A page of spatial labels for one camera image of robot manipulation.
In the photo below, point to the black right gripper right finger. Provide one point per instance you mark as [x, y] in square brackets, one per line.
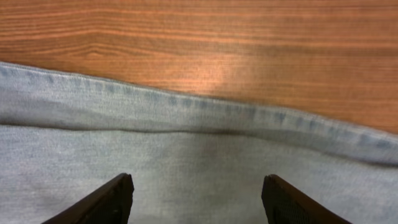
[285, 204]

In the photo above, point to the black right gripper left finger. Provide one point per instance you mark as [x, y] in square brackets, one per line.
[109, 204]

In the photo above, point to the medium blue denim jeans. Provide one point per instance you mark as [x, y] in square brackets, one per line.
[192, 159]

